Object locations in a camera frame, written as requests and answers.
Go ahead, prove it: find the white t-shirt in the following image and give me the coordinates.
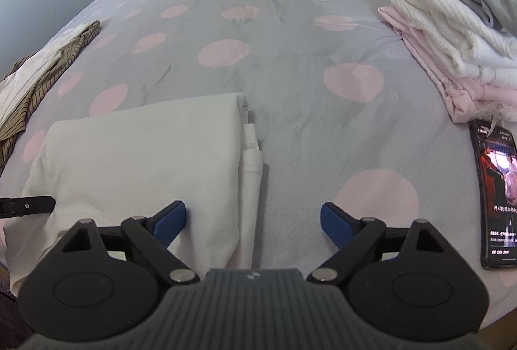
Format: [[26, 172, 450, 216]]
[[5, 93, 263, 292]]

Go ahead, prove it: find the stack of folded clothes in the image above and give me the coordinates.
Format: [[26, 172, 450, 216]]
[[379, 0, 516, 123]]

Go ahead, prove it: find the brown striped garment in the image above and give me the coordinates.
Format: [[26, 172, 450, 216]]
[[1, 20, 102, 167]]

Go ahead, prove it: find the white garment under striped one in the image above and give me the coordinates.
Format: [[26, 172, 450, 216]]
[[1, 23, 90, 124]]

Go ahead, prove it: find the smartphone playing video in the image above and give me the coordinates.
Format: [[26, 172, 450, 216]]
[[470, 120, 516, 270]]

